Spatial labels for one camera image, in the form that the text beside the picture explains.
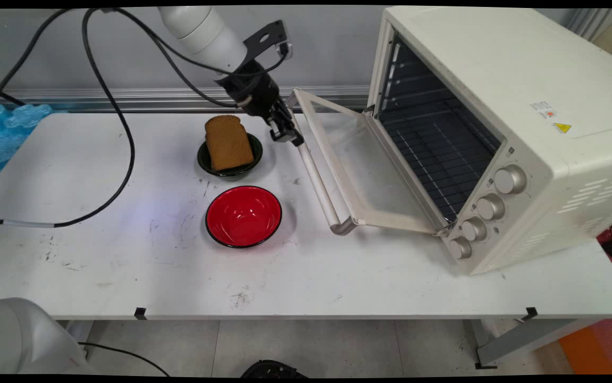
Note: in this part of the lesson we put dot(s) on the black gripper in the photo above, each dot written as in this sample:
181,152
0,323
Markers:
255,93

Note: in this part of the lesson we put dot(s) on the brown bread slice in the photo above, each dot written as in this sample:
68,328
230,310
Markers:
228,143

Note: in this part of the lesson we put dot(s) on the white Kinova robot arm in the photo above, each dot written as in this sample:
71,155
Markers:
204,32

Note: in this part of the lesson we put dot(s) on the dark green bowl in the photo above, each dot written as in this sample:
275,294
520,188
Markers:
257,154

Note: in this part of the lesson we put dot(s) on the red bowl with black rim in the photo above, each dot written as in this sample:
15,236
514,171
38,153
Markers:
244,218

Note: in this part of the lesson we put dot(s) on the metal oven rack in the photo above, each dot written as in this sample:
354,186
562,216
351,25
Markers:
433,149

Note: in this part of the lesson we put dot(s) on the silver oven knob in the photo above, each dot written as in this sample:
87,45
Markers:
491,207
474,229
460,248
510,180

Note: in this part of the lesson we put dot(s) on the cream toaster oven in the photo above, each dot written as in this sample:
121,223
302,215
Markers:
497,64

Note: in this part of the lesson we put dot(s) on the black table edge clip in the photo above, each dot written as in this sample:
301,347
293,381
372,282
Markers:
140,313
531,313

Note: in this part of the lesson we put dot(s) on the black round object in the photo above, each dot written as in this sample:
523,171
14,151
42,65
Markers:
274,369

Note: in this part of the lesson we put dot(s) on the white label sticker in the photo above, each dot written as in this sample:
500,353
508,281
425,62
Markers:
543,109

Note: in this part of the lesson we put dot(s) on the yellow warning sticker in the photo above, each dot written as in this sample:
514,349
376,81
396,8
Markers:
562,127

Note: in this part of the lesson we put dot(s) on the blue plastic packaging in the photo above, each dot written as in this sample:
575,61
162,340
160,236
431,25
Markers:
2,133

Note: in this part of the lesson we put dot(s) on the grey table leg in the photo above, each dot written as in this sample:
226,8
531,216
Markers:
524,338

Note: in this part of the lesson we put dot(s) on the grey pleated curtain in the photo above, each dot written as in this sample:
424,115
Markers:
585,21

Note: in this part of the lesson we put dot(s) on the orange box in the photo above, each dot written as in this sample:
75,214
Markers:
585,351

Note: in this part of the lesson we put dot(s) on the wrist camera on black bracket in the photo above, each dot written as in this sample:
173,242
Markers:
266,34

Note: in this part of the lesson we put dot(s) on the aluminium rail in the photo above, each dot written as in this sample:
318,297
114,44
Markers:
151,98

